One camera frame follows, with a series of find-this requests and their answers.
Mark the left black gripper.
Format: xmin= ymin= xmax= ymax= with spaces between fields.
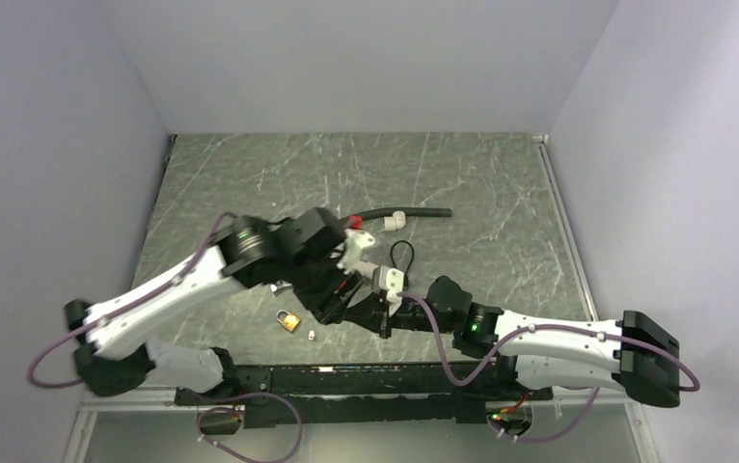
xmin=284 ymin=250 xmax=365 ymax=326

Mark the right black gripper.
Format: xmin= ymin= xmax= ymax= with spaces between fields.
xmin=345 ymin=293 xmax=455 ymax=340

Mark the black cable padlock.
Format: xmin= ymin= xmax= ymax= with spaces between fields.
xmin=389 ymin=239 xmax=416 ymax=289

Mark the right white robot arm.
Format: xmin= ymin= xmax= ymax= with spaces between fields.
xmin=343 ymin=276 xmax=686 ymax=408

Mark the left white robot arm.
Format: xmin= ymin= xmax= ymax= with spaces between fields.
xmin=65 ymin=207 xmax=377 ymax=405

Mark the brass padlock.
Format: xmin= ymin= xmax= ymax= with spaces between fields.
xmin=276 ymin=311 xmax=301 ymax=333

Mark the red handled adjustable wrench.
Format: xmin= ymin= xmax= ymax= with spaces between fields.
xmin=269 ymin=282 xmax=292 ymax=295

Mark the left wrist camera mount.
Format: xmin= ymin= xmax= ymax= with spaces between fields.
xmin=337 ymin=215 xmax=379 ymax=279

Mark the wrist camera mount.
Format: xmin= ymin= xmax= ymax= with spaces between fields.
xmin=337 ymin=215 xmax=379 ymax=279
xmin=371 ymin=265 xmax=405 ymax=317

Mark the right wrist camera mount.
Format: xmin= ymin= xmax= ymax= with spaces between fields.
xmin=371 ymin=265 xmax=405 ymax=317

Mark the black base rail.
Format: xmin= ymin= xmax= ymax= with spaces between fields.
xmin=174 ymin=360 xmax=554 ymax=429

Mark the white pipe elbow near hose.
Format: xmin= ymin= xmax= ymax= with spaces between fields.
xmin=383 ymin=210 xmax=407 ymax=232

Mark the black corrugated hose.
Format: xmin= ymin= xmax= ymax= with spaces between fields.
xmin=341 ymin=205 xmax=453 ymax=229

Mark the aluminium rail right edge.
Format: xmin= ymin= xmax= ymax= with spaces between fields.
xmin=532 ymin=134 xmax=600 ymax=321

